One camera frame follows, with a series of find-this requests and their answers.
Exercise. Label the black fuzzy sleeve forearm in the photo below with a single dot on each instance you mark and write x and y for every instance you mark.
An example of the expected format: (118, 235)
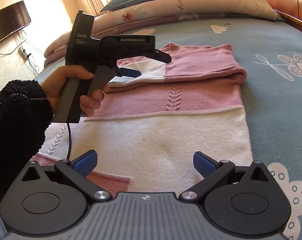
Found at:
(25, 114)

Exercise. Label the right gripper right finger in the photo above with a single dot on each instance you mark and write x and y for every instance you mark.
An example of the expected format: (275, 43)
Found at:
(239, 200)

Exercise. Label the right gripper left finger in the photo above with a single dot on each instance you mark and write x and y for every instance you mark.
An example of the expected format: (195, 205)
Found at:
(44, 200)

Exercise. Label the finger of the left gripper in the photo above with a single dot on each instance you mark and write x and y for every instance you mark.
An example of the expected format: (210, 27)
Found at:
(121, 71)
(158, 55)

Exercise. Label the blue floral bed sheet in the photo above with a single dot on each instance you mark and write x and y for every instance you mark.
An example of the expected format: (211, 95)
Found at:
(271, 54)

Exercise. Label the white power strip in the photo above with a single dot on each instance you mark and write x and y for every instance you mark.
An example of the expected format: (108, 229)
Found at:
(24, 53)

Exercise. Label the black wall television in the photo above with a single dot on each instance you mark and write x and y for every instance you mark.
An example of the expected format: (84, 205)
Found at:
(13, 18)

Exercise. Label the folded pink floral quilt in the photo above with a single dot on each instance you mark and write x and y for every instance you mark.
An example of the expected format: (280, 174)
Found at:
(163, 11)

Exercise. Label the pink and cream knit sweater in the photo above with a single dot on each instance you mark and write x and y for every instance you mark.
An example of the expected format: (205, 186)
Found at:
(148, 128)

